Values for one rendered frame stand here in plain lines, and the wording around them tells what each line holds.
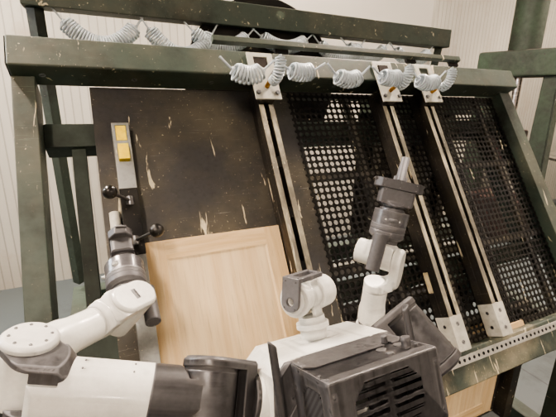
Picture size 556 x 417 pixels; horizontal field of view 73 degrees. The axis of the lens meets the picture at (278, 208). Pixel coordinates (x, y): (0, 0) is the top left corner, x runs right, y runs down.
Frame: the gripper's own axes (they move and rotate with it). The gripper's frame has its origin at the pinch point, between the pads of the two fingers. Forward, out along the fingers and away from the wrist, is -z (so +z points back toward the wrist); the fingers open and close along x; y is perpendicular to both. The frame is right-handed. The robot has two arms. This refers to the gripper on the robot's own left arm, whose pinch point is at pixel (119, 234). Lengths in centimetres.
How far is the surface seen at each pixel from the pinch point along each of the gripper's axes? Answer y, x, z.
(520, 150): 189, -2, -22
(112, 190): -0.6, -7.9, -8.7
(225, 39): 36, -39, -38
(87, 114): -11, 108, -280
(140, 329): 2.4, 21.6, 15.2
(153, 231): 8.2, -1.1, 1.4
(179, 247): 16.5, 11.9, -3.6
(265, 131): 51, -12, -31
